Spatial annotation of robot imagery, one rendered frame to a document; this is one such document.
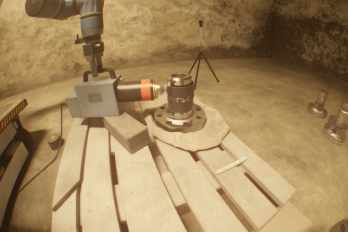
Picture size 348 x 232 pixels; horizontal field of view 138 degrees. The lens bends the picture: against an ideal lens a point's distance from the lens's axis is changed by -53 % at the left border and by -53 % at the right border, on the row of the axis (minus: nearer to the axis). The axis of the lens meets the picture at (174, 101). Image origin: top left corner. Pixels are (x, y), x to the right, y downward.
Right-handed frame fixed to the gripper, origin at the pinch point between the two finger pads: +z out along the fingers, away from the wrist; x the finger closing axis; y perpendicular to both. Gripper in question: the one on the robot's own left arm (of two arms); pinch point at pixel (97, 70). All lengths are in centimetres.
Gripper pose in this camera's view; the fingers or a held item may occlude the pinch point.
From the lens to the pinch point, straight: 72.0
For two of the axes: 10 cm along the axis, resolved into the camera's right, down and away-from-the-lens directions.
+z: 0.2, 9.0, 4.4
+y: 10.0, -0.5, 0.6
